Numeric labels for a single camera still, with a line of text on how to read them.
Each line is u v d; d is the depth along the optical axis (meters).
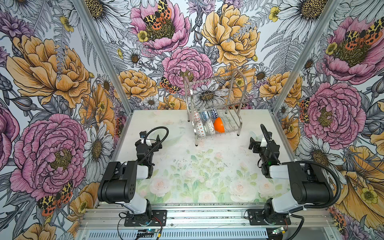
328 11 0.73
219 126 0.97
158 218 0.73
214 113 1.05
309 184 0.47
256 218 0.74
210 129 0.96
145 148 0.72
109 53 0.91
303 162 0.53
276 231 0.72
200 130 0.94
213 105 1.22
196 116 1.02
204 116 1.03
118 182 0.47
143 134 0.78
